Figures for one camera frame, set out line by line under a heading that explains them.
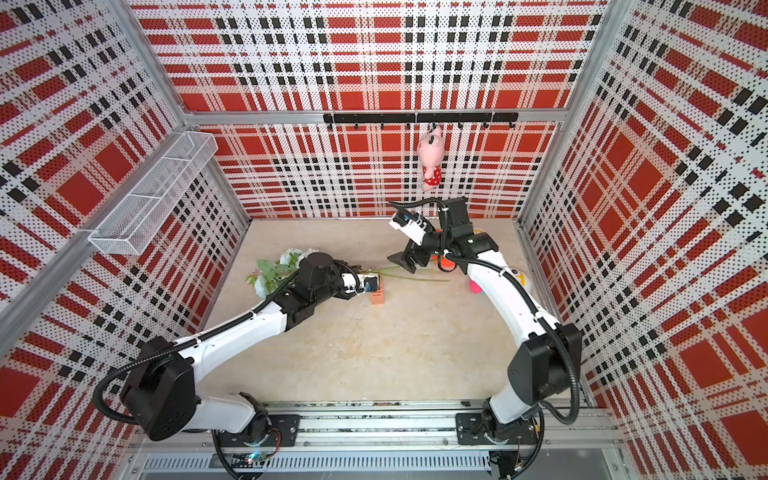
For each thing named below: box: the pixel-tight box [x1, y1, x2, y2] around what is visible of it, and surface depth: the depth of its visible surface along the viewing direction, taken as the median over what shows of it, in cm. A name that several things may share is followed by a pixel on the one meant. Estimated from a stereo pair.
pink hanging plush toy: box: [417, 122, 445, 192], surface depth 94 cm
